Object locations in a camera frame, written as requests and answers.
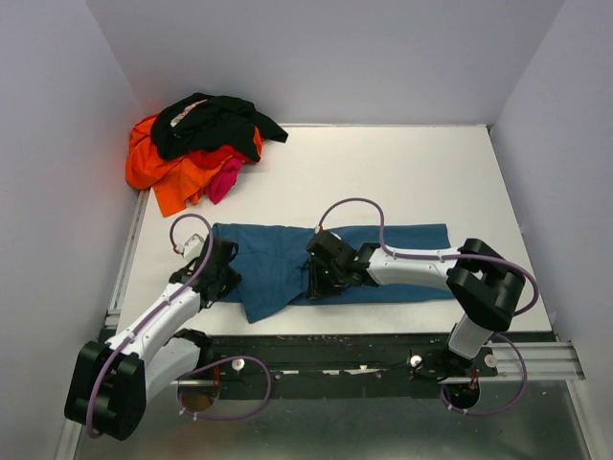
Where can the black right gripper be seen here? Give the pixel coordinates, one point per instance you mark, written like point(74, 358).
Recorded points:
point(316, 287)

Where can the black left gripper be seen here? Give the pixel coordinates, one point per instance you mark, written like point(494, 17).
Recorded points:
point(234, 278)

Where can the teal blue t shirt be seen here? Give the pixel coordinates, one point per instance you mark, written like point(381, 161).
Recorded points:
point(272, 262)

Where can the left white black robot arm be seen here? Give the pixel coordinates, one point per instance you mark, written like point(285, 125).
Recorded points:
point(116, 412)

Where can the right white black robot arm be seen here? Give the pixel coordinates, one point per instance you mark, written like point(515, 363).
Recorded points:
point(486, 286)

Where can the magenta pink t shirt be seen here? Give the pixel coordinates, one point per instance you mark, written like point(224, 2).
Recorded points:
point(224, 180)

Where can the orange t shirt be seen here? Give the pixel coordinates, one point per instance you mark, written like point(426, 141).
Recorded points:
point(176, 182)

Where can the red t shirt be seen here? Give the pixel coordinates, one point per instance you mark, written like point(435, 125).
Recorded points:
point(210, 160)

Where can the black t shirt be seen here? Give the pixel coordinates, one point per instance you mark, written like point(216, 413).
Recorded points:
point(206, 122)

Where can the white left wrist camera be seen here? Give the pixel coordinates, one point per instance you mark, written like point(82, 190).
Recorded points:
point(191, 248)

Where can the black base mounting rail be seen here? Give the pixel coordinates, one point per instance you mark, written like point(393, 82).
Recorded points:
point(250, 385)

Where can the aluminium frame rail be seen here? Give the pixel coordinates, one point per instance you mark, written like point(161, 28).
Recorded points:
point(527, 359)

